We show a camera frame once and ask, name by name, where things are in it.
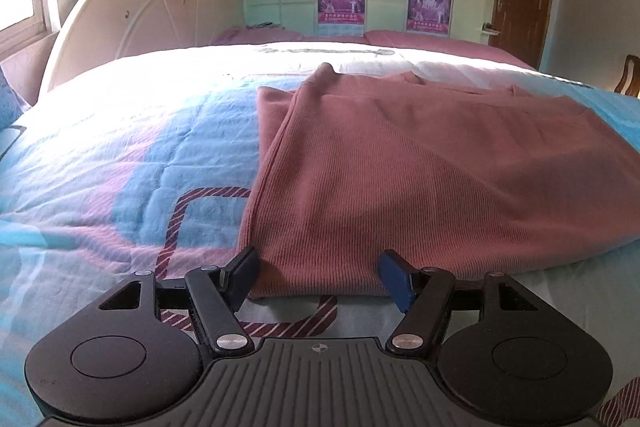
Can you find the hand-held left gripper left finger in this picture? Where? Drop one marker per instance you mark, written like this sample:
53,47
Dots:
243,274

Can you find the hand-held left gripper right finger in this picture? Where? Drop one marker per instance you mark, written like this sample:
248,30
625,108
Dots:
395,277

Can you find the pink long-sleeved sweater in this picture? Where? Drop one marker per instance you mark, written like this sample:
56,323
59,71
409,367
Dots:
400,167

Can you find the blue patterned bed blanket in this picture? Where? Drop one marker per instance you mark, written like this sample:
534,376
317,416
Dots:
110,147

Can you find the pink bed cover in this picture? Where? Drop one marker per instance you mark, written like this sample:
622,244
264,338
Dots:
430,47

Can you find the pink pillow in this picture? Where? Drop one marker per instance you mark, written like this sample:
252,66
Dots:
260,36

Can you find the dark small object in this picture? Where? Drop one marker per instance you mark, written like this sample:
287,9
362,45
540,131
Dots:
262,26

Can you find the cream rounded headboard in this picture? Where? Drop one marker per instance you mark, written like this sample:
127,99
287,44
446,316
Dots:
150,2

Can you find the blue curtain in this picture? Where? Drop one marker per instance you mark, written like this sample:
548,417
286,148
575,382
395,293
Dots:
7,97

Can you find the wooden chair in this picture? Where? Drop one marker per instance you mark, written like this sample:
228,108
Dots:
630,77

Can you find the purple wall poster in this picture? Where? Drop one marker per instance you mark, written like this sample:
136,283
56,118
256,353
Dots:
342,2
430,7

